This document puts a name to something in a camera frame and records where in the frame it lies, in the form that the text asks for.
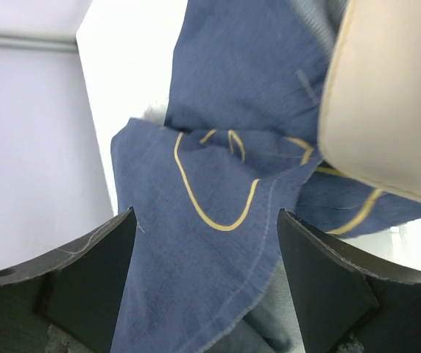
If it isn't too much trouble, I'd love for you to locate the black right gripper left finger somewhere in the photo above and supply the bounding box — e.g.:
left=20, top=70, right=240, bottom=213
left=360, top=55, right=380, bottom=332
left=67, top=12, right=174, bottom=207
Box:
left=0, top=210, right=136, bottom=352

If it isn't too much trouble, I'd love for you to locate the cream white pillow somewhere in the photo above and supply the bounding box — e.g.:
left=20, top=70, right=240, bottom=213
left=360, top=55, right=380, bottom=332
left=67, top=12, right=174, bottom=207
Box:
left=318, top=0, right=421, bottom=202

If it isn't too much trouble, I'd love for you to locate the blue denim pillowcase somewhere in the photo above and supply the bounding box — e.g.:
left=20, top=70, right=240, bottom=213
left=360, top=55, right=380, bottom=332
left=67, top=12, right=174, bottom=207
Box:
left=111, top=1, right=421, bottom=352

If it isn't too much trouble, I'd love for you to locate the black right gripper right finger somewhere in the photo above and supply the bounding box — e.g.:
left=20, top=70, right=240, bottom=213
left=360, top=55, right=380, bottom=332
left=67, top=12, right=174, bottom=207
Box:
left=277, top=210, right=421, bottom=353

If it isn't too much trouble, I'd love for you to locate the grey aluminium frame rail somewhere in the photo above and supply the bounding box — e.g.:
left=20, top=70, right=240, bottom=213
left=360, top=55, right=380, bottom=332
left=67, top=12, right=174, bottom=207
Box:
left=0, top=33, right=78, bottom=53

